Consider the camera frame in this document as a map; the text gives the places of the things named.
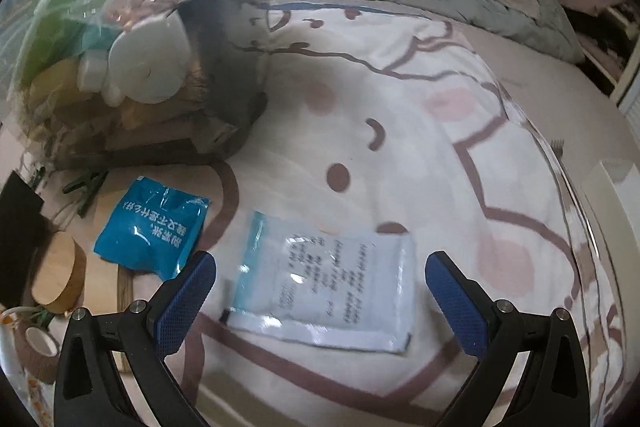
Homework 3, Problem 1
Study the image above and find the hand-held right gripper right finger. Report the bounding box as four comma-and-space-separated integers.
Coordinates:
425, 251, 592, 427

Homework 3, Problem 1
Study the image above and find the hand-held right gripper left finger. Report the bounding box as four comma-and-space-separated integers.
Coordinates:
52, 251, 218, 427

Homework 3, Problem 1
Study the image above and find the blue packet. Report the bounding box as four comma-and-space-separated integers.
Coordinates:
93, 176, 211, 282

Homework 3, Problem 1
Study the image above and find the white printed packet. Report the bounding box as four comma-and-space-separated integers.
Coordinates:
220, 209, 418, 354

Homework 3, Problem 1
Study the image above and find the round wooden block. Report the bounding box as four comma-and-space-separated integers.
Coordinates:
31, 231, 87, 315

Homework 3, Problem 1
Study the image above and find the green clip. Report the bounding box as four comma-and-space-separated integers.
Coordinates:
62, 169, 110, 218
22, 167, 48, 190

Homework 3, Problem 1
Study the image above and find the brown tape roll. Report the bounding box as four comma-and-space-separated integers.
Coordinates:
22, 326, 60, 383

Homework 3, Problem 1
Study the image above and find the cartoon printed blanket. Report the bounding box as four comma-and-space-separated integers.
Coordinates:
0, 2, 640, 427

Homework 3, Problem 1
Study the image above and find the black box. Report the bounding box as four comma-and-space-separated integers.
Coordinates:
0, 169, 46, 303

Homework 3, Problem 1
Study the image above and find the beige bed sheet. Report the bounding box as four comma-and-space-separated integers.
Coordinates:
465, 22, 640, 188

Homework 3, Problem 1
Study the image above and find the black wallet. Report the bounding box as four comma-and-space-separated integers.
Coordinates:
177, 0, 271, 158

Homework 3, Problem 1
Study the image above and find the pile of wooden blocks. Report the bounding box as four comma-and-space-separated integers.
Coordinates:
15, 57, 206, 158

